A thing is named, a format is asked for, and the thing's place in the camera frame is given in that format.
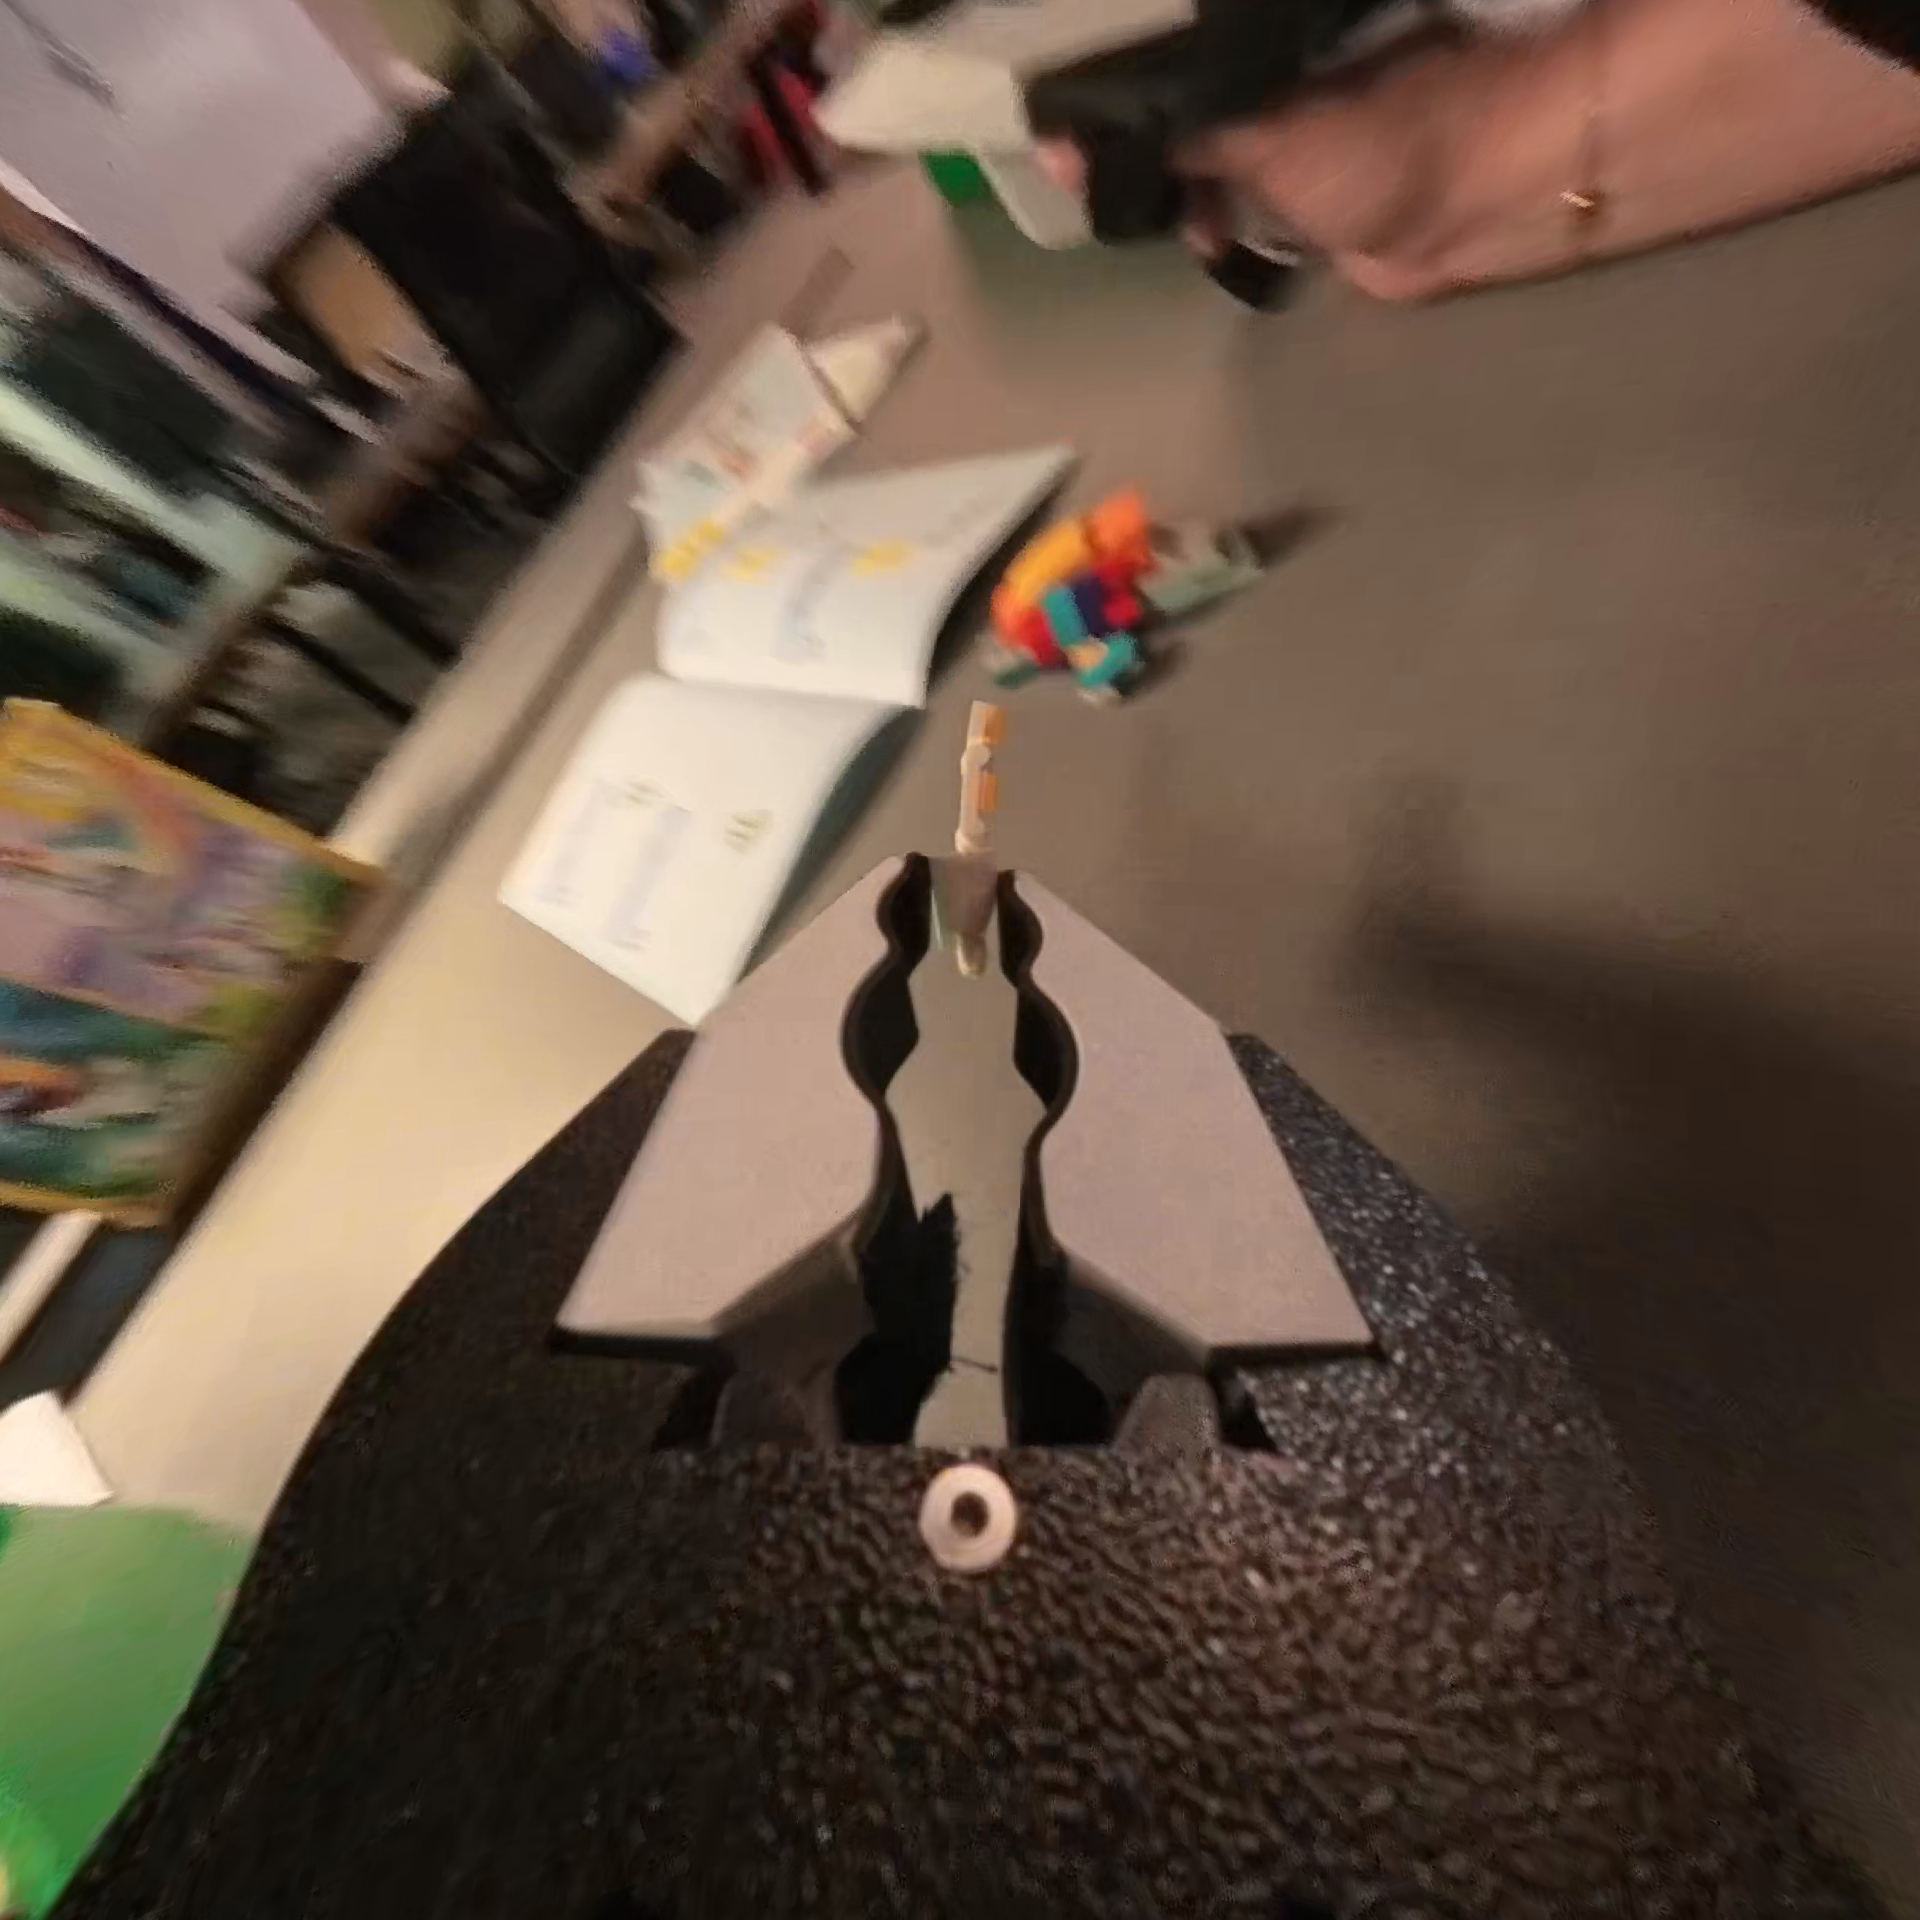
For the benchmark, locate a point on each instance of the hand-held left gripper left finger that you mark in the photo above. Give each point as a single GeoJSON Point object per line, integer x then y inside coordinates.
{"type": "Point", "coordinates": [720, 1170]}

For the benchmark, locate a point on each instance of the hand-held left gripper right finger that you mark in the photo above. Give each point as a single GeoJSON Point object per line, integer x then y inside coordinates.
{"type": "Point", "coordinates": [1185, 1185]}

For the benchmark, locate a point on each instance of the white orange lego piece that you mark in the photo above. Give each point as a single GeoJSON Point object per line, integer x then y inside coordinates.
{"type": "Point", "coordinates": [974, 796]}

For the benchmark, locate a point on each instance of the colourful lego model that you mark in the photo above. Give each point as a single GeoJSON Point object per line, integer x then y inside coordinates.
{"type": "Point", "coordinates": [1080, 580]}

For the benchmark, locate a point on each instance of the instruction booklet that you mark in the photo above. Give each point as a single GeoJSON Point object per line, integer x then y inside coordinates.
{"type": "Point", "coordinates": [735, 464]}
{"type": "Point", "coordinates": [840, 585]}

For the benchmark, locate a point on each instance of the colourful lego set box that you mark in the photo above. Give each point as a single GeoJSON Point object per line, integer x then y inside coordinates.
{"type": "Point", "coordinates": [135, 975]}

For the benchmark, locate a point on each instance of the person's right hand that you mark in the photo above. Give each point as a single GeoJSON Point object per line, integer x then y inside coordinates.
{"type": "Point", "coordinates": [1396, 181]}

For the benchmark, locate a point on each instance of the small white leaflet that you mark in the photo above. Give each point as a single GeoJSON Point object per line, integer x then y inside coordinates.
{"type": "Point", "coordinates": [869, 359]}

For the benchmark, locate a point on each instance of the closed instruction booklet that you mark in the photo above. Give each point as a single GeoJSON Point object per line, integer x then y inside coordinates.
{"type": "Point", "coordinates": [735, 464]}

